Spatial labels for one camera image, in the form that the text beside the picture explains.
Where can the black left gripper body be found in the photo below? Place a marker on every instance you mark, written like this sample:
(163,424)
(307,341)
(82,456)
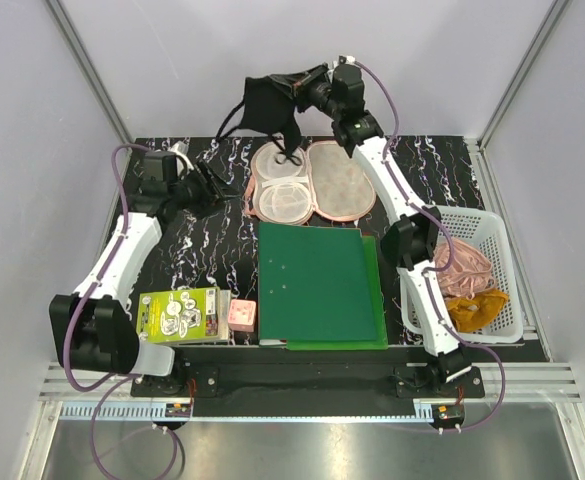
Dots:
(192,192)

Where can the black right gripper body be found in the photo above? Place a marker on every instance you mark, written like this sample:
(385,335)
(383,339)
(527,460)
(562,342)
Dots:
(313,93)

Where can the black bra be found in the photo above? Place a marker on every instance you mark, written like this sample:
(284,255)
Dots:
(269,106)

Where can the pink floral mesh laundry bag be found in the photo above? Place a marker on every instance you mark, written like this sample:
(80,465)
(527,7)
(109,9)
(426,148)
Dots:
(320,179)

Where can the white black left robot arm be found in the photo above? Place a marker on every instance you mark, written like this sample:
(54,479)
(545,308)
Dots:
(90,326)

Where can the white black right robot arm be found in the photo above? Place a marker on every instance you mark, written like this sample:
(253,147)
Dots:
(409,245)

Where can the lime green illustrated book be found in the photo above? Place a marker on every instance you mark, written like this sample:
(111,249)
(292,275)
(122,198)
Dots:
(183,317)

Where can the small pink box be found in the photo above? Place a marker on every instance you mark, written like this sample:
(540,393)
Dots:
(242,315)

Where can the white perforated plastic basket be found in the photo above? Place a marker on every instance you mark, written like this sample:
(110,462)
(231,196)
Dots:
(486,232)

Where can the light green folder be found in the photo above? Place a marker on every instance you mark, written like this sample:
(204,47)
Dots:
(381,340)

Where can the pink lace garment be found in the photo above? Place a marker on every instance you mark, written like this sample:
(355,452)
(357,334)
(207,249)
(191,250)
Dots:
(469,274)

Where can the mustard yellow garment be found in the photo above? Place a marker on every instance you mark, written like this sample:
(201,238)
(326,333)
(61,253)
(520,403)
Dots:
(472,314)

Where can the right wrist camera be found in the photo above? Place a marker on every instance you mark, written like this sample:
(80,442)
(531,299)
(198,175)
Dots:
(342,60)

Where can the dark green ring binder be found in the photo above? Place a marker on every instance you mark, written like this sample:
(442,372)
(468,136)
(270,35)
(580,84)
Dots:
(312,285)

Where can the left aluminium frame post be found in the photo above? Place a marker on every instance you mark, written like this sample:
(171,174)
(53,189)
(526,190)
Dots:
(76,46)

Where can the aluminium frame post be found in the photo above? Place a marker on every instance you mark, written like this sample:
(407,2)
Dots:
(539,40)
(76,46)

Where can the white slotted cable duct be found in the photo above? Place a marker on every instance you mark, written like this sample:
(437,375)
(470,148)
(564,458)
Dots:
(161,411)

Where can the right aluminium frame post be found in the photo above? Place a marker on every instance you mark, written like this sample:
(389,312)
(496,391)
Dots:
(539,40)

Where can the aluminium rail crossbar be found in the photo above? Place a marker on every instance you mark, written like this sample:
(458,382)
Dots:
(517,382)

